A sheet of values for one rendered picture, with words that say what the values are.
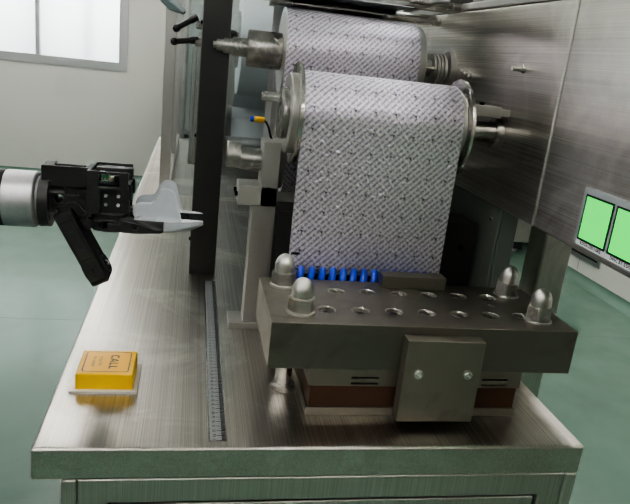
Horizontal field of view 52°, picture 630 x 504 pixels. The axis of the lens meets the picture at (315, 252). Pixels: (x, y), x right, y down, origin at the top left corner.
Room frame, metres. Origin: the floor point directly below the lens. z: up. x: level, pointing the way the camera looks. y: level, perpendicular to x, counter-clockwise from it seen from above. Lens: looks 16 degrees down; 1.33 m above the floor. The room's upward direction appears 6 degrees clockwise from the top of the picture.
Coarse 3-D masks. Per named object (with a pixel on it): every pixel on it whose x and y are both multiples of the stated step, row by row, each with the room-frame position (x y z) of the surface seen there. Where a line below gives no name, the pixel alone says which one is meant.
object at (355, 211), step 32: (320, 160) 0.92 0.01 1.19; (352, 160) 0.93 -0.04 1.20; (384, 160) 0.94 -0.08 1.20; (416, 160) 0.95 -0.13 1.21; (320, 192) 0.92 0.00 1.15; (352, 192) 0.93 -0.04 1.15; (384, 192) 0.94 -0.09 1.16; (416, 192) 0.95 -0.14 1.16; (448, 192) 0.96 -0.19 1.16; (320, 224) 0.92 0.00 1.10; (352, 224) 0.93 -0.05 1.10; (384, 224) 0.94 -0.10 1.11; (416, 224) 0.95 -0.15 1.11; (320, 256) 0.92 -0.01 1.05; (352, 256) 0.93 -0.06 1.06; (384, 256) 0.94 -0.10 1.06; (416, 256) 0.95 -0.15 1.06
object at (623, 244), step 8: (616, 216) 0.71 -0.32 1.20; (624, 216) 0.70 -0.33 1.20; (616, 224) 0.71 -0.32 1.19; (624, 224) 0.69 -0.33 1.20; (616, 232) 0.70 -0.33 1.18; (624, 232) 0.69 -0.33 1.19; (616, 240) 0.70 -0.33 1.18; (624, 240) 0.69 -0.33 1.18; (616, 248) 0.70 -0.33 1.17; (624, 248) 0.68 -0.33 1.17; (624, 256) 0.68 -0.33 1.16
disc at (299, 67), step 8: (296, 64) 0.98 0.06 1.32; (296, 72) 0.98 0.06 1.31; (304, 72) 0.93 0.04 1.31; (304, 80) 0.92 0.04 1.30; (304, 88) 0.91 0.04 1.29; (304, 96) 0.91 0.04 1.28; (304, 104) 0.90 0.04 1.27; (304, 112) 0.90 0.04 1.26; (296, 136) 0.92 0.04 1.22; (296, 144) 0.91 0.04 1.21; (296, 152) 0.92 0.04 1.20; (288, 160) 0.97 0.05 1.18
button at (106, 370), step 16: (96, 352) 0.79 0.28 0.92; (112, 352) 0.79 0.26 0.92; (128, 352) 0.80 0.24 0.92; (80, 368) 0.74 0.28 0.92; (96, 368) 0.75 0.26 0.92; (112, 368) 0.75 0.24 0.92; (128, 368) 0.76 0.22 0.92; (80, 384) 0.73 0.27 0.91; (96, 384) 0.73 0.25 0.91; (112, 384) 0.74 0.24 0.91; (128, 384) 0.74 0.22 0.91
